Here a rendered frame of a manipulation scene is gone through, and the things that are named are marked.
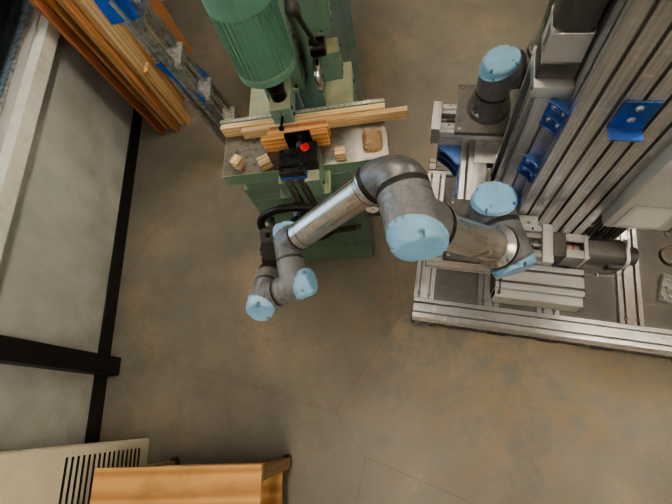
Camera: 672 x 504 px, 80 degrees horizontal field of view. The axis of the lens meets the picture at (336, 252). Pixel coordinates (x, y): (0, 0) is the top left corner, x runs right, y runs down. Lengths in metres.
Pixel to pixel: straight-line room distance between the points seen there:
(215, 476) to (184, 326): 0.98
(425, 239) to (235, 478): 1.17
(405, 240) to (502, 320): 1.20
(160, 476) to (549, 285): 1.51
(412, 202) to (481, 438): 1.48
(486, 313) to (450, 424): 0.54
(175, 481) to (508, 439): 1.38
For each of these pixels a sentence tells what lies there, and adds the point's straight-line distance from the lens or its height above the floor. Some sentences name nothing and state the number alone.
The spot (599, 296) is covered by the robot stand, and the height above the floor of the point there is 0.21.
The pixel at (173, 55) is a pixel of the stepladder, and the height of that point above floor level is 0.75.
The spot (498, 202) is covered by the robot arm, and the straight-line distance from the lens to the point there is 1.17.
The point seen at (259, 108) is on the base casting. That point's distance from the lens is 1.80.
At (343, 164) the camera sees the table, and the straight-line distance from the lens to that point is 1.42.
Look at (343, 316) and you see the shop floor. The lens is 2.13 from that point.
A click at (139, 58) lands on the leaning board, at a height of 0.50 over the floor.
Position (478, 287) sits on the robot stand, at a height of 0.23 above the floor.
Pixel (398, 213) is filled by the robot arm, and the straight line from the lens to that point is 0.78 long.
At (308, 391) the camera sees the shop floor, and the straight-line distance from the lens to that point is 2.11.
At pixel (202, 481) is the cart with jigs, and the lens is 1.71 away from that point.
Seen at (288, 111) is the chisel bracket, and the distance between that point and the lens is 1.39.
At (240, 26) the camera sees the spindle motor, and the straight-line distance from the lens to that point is 1.15.
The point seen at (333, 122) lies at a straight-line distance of 1.49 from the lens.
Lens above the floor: 2.05
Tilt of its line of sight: 66 degrees down
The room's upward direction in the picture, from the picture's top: 24 degrees counter-clockwise
